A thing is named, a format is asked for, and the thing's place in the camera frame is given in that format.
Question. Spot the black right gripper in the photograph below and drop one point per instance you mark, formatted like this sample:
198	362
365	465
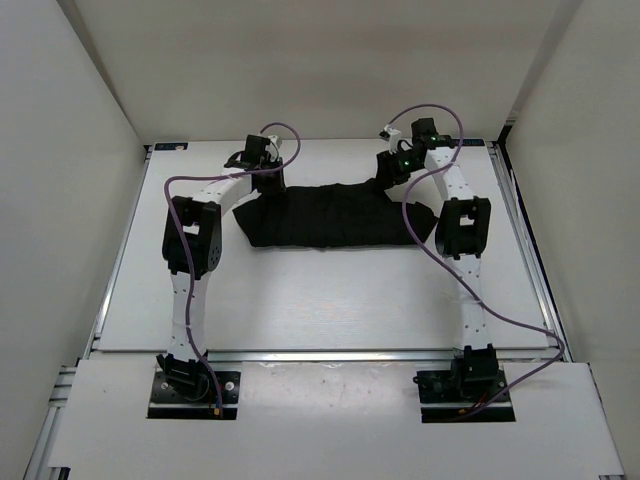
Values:
386	171

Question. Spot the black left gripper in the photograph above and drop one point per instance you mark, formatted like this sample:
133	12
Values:
277	187

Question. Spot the black skirt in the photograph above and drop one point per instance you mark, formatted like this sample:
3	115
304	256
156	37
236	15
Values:
332	216

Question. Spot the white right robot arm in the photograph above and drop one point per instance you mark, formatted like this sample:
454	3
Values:
461	236

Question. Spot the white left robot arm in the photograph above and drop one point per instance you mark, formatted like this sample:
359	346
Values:
192	248

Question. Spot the blue right corner label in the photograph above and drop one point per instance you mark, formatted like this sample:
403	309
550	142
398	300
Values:
473	142

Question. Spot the blue corner label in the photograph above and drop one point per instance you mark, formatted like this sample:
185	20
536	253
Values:
171	146
473	142

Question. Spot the blue left corner label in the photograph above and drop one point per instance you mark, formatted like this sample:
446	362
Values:
171	146

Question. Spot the white front cover panel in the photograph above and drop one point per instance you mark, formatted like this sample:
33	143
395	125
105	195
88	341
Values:
343	421

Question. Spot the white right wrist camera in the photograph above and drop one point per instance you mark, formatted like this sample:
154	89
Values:
392	136

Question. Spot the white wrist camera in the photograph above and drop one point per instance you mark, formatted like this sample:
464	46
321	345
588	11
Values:
275	140
392	136

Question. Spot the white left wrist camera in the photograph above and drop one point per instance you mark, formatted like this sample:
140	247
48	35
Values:
275	140

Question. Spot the aluminium right side rail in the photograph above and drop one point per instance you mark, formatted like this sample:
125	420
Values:
525	237

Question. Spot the aluminium rail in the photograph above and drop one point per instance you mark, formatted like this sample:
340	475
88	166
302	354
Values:
330	356
525	237

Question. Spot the aluminium front rail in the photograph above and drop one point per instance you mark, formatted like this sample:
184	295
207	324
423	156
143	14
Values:
330	356

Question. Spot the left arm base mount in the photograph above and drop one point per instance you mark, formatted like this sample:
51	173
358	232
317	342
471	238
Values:
167	402

